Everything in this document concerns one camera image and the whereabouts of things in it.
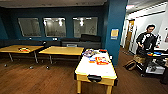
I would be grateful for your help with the colourful board game box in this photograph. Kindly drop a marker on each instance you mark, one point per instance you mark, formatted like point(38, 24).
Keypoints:
point(88, 52)

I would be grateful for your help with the black bag on sofa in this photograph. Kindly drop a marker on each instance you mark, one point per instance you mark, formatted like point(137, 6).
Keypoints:
point(90, 37)

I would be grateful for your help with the blue rimmed bowl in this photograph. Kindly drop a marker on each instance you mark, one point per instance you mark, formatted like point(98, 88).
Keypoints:
point(92, 58)

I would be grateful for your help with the orange bowl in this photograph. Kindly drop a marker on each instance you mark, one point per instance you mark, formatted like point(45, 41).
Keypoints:
point(92, 61)

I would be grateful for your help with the small red object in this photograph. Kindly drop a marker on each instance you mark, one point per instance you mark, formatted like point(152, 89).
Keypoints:
point(103, 50)

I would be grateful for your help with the flat orange object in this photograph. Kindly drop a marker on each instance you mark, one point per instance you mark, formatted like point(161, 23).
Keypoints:
point(102, 60)

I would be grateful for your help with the long yellow wooden bench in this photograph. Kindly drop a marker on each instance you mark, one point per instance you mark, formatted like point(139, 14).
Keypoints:
point(61, 50)

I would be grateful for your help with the white table with items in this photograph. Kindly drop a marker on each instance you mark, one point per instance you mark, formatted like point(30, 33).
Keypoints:
point(96, 71)

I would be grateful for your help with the white pillar outlet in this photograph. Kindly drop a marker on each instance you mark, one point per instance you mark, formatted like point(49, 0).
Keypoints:
point(111, 57)

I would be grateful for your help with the wooden hallway door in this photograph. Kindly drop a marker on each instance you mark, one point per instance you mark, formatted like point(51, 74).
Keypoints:
point(129, 35)

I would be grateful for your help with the brown floor bag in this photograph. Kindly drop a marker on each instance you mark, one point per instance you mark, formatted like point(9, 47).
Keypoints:
point(131, 65)

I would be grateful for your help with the cardboard box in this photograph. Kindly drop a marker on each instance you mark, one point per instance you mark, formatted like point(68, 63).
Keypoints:
point(140, 59)

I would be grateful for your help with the small red orange toy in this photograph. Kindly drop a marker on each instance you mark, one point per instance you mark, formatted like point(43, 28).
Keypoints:
point(23, 49)

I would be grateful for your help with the person in black jacket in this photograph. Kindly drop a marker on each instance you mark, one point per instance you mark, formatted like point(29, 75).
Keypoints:
point(146, 38)

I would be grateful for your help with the yellow wooden table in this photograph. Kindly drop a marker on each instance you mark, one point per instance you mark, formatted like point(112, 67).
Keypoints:
point(10, 49)

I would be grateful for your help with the dark grey wall sofa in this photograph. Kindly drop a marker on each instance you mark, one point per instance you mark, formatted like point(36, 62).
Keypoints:
point(80, 44)

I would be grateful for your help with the glass window in blue wall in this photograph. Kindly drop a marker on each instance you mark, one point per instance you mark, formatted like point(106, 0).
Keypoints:
point(55, 26)
point(85, 26)
point(29, 26)

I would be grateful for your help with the yellow framed wall sign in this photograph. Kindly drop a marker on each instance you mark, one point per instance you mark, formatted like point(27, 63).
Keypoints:
point(114, 33)

